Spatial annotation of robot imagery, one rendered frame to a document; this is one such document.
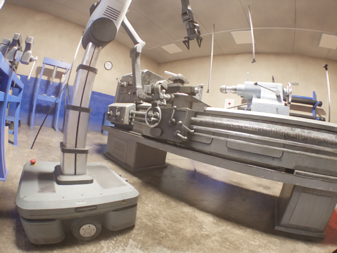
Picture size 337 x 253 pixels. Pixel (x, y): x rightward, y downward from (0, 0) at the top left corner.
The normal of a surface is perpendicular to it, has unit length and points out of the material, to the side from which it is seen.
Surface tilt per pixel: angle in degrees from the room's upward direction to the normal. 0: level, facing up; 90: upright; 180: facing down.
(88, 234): 90
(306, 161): 90
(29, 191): 0
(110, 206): 90
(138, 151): 90
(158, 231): 0
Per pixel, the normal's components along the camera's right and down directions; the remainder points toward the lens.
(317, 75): -0.63, -0.10
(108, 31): 0.72, 0.13
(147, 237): 0.17, -0.99
